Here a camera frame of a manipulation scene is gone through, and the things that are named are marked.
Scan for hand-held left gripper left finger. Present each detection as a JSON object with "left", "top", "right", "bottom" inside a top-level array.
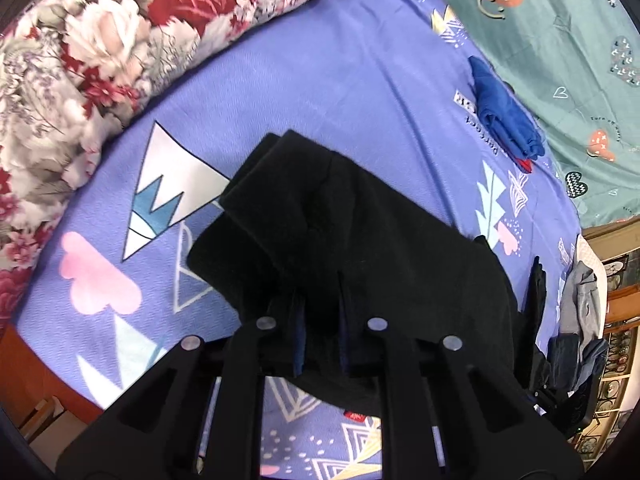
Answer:
[{"left": 55, "top": 300, "right": 307, "bottom": 480}]

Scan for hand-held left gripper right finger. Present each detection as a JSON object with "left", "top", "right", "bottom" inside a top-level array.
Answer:
[{"left": 337, "top": 272, "right": 586, "bottom": 480}]

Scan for teal printed blanket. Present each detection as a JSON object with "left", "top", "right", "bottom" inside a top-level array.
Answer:
[{"left": 415, "top": 0, "right": 640, "bottom": 228}]

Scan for black pants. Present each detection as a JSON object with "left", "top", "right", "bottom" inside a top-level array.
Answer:
[{"left": 186, "top": 130, "right": 526, "bottom": 420}]

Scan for folded blue garment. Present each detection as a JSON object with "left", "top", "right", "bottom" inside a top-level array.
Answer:
[{"left": 468, "top": 55, "right": 547, "bottom": 161}]

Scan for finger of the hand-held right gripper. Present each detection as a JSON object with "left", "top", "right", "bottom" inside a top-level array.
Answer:
[
  {"left": 522, "top": 270, "right": 535, "bottom": 330},
  {"left": 533, "top": 255, "right": 549, "bottom": 332}
]

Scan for floral pillow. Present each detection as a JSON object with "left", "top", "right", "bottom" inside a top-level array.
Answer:
[{"left": 0, "top": 0, "right": 376, "bottom": 341}]

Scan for white cloth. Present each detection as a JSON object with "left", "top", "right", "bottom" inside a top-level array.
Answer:
[{"left": 575, "top": 235, "right": 609, "bottom": 311}]

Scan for grey garment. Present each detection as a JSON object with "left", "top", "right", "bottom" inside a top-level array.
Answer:
[{"left": 559, "top": 260, "right": 603, "bottom": 342}]

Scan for purple printed bed sheet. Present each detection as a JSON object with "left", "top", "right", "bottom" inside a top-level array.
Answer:
[{"left": 10, "top": 0, "right": 586, "bottom": 480}]

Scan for dark navy garment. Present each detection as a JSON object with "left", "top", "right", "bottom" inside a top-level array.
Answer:
[{"left": 547, "top": 334, "right": 610, "bottom": 432}]

